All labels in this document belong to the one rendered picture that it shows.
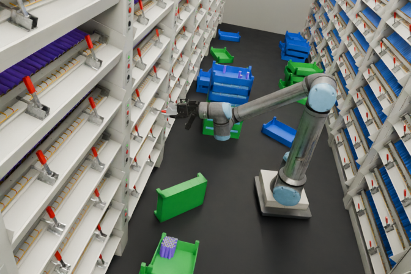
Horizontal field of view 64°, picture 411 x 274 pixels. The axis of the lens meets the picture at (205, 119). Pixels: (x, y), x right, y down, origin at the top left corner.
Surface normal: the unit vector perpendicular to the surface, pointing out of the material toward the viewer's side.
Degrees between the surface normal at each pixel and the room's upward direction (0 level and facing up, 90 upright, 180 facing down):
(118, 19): 90
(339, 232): 0
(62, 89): 17
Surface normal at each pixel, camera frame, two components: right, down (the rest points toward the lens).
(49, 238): 0.42, -0.73
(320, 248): 0.14, -0.83
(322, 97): -0.33, 0.38
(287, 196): -0.37, 0.56
